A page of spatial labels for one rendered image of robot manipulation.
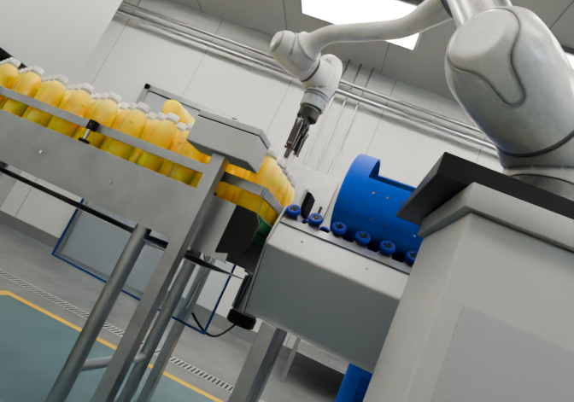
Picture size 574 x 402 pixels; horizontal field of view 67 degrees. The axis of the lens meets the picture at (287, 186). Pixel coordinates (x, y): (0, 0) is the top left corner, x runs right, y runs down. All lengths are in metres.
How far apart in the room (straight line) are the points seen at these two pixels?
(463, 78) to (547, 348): 0.39
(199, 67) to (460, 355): 5.18
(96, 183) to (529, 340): 1.22
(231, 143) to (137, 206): 0.37
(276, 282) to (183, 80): 4.48
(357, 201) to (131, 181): 0.69
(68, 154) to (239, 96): 3.88
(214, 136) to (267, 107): 3.99
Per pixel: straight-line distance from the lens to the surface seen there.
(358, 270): 1.24
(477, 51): 0.71
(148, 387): 1.95
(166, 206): 1.32
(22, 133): 1.73
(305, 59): 1.45
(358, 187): 1.28
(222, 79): 5.45
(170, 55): 5.80
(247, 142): 1.17
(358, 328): 1.26
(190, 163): 1.36
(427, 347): 0.65
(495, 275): 0.68
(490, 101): 0.72
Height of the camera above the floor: 0.76
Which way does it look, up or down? 11 degrees up
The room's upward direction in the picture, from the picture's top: 24 degrees clockwise
